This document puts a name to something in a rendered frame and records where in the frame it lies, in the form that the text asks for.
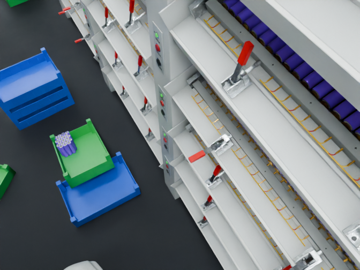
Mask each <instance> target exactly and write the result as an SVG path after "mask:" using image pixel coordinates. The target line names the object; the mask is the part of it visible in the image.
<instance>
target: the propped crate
mask: <svg viewBox="0 0 360 270"><path fill-rule="evenodd" d="M86 122H87V124H86V125H84V126H81V127H79V128H77V129H75V130H72V131H70V132H69V133H70V135H71V137H72V139H73V140H74V143H75V145H76V147H77V150H76V152H75V153H74V154H73V153H72V155H69V156H68V157H65V156H62V154H61V153H60V151H59V150H58V148H57V145H56V143H55V136H54V134H53V135H50V139H51V140H52V143H53V145H54V148H55V151H56V154H57V157H58V160H59V162H60V165H61V168H62V171H63V176H64V178H65V180H66V181H67V183H68V184H69V186H70V188H74V187H76V186H78V185H80V184H82V183H84V182H86V181H88V180H90V179H92V178H94V177H96V176H98V175H100V174H102V173H104V172H106V171H108V170H110V169H112V168H114V167H115V166H114V163H113V161H112V159H111V157H110V155H109V153H108V151H107V149H106V147H105V146H104V144H103V142H102V140H101V138H100V136H99V135H98V133H97V131H96V129H95V127H94V125H93V124H92V122H91V120H90V118H89V119H87V120H86Z"/></svg>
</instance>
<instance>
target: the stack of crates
mask: <svg viewBox="0 0 360 270"><path fill-rule="evenodd" d="M41 51H42V53H40V54H37V55H35V56H33V57H30V58H28V59H26V60H23V61H21V62H19V63H16V64H14V65H11V66H9V67H7V68H4V69H2V70H0V107H1V108H2V109H3V110H4V112H5V113H6V114H7V115H8V117H9V118H10V119H11V121H13V122H14V124H15V125H16V127H17V128H18V129H19V130H22V129H24V128H26V127H28V126H30V125H32V124H34V123H36V122H38V121H41V120H43V119H45V118H47V117H49V116H51V115H53V114H55V113H57V112H59V111H61V110H63V109H65V108H67V107H69V106H71V105H73V104H75V102H74V100H73V98H72V96H71V94H70V91H69V89H68V87H67V85H66V83H65V81H64V79H63V77H62V75H61V73H60V71H59V70H58V69H57V67H56V66H55V64H54V63H53V61H52V60H51V58H50V57H49V55H48V54H47V51H46V50H45V48H44V47H43V48H41Z"/></svg>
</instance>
